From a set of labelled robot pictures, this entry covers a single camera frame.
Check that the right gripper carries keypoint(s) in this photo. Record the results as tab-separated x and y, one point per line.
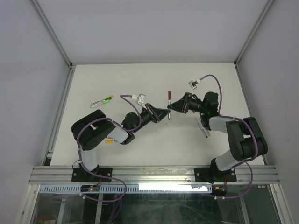
180	105

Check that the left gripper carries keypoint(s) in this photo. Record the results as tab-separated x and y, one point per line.
157	114

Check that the red brown capped pen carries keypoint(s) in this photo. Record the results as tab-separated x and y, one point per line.
202	128

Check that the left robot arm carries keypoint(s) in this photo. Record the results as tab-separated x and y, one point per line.
91	130

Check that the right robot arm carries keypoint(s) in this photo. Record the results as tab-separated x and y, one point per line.
245	138

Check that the yellow capped pen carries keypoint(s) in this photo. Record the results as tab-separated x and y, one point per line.
106	98

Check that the green capped pen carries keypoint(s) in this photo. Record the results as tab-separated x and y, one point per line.
100	103

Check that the pile of capped pens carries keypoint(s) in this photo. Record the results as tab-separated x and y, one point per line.
109	141

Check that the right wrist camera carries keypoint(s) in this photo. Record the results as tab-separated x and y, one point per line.
193	84

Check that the aluminium front rail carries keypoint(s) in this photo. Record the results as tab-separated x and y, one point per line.
257	174

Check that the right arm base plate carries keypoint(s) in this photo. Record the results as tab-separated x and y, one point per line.
215	175

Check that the right frame post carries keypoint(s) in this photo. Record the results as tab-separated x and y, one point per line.
265	10

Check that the frame post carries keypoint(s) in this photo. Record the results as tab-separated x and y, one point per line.
265	10
50	31

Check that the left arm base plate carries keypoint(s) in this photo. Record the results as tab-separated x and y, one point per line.
80	175

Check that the slotted cable duct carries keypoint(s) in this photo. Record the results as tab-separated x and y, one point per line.
129	189

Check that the left frame post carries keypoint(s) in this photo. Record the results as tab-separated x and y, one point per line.
50	31

